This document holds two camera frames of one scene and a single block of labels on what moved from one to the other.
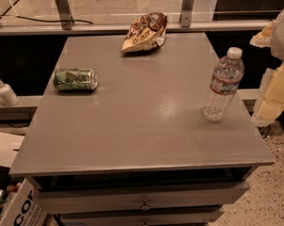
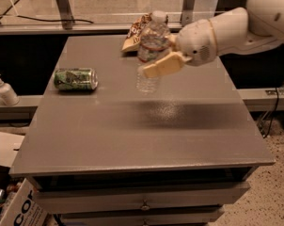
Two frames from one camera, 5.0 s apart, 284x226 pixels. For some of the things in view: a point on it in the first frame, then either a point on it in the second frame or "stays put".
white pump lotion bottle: (5, 91) stays put
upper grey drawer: (135, 199) stays put
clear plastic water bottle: (226, 80) to (155, 42)
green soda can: (75, 79) stays put
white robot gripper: (283, 37) to (195, 41)
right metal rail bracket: (188, 1) stays put
